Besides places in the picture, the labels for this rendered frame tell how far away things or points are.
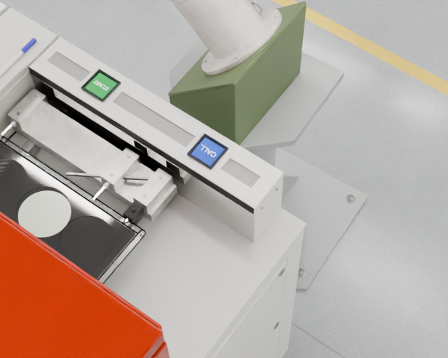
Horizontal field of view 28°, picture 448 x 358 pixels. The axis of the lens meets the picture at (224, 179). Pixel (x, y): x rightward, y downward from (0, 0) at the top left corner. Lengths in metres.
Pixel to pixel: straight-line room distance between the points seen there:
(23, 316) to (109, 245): 1.04
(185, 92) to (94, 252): 0.37
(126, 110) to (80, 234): 0.25
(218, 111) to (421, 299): 1.08
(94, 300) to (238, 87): 1.09
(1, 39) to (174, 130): 0.42
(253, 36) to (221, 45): 0.06
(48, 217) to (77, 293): 1.09
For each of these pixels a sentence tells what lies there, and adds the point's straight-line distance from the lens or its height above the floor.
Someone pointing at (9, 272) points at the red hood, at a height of 1.82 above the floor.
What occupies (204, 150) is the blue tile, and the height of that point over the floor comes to 0.96.
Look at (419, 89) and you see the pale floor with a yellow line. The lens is 2.98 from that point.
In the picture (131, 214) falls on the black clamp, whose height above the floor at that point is 0.90.
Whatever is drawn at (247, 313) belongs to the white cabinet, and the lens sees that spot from 1.74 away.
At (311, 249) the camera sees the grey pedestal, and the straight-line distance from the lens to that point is 2.62.
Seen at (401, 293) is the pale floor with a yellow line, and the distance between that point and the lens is 2.62.
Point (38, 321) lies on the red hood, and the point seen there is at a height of 1.82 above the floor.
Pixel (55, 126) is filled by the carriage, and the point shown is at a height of 0.88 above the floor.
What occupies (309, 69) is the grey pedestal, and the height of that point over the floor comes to 0.82.
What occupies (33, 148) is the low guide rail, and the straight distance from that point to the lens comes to 1.86.
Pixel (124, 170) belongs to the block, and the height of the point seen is 0.91.
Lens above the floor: 2.38
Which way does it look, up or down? 60 degrees down
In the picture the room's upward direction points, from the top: 2 degrees counter-clockwise
